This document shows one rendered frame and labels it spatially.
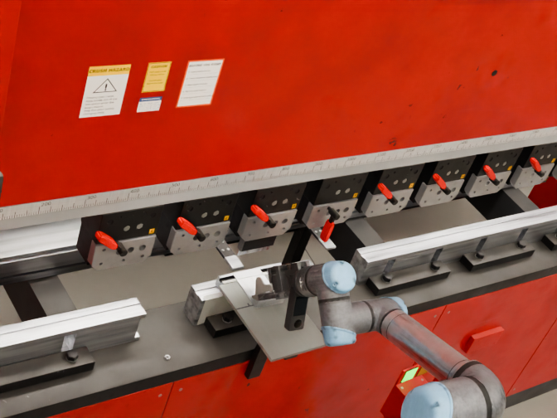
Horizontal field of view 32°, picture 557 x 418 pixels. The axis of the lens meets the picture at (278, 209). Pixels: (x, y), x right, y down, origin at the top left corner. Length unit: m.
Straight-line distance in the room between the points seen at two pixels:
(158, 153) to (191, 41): 0.27
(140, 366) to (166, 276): 1.58
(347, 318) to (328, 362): 0.63
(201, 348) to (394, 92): 0.81
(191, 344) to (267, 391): 0.36
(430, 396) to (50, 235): 1.10
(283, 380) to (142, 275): 1.32
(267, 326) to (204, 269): 1.65
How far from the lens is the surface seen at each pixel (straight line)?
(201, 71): 1.97
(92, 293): 3.85
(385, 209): 2.67
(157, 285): 3.95
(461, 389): 2.00
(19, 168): 1.92
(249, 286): 2.55
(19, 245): 2.52
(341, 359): 2.91
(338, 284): 2.22
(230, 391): 2.68
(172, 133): 2.03
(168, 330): 2.55
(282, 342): 2.44
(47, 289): 2.57
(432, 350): 2.18
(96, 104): 1.89
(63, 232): 2.58
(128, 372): 2.43
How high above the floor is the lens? 2.67
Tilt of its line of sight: 36 degrees down
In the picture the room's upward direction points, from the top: 21 degrees clockwise
